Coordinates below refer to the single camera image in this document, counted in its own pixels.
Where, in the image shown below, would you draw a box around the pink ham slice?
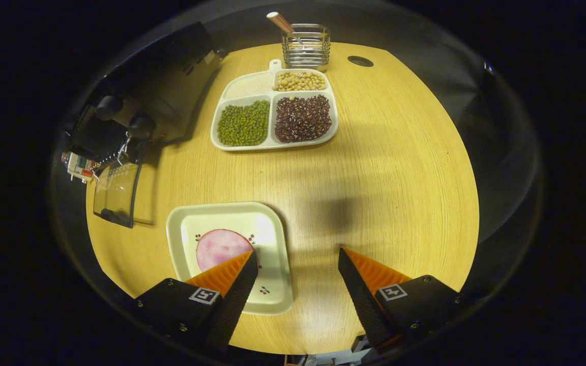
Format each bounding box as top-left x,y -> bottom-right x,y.
196,229 -> 255,272

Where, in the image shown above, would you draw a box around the white rice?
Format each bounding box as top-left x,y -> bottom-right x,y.
224,73 -> 273,100

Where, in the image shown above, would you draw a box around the white divided tray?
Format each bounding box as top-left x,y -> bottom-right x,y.
210,59 -> 339,151

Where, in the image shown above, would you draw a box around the black electric oven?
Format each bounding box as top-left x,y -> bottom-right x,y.
64,23 -> 222,228

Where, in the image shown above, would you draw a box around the yellow soybeans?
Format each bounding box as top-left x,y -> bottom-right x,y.
273,71 -> 327,92

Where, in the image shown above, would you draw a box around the dark red beans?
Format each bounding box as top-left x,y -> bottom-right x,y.
274,95 -> 333,143

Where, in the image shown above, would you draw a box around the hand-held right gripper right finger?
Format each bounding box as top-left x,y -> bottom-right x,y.
338,248 -> 464,351

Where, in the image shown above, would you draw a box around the green mung beans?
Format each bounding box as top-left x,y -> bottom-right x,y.
217,100 -> 271,147

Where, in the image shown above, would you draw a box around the cream square plate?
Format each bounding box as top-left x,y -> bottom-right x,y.
166,202 -> 294,316

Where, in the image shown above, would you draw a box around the white string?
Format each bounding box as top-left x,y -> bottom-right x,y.
116,133 -> 132,166

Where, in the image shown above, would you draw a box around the metal wire holder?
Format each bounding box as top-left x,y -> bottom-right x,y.
281,23 -> 331,72

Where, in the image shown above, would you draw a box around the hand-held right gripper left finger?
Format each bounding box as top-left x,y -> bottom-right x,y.
135,250 -> 259,351

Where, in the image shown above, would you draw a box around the clear plastic water bottle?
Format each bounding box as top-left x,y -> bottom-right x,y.
61,151 -> 95,184

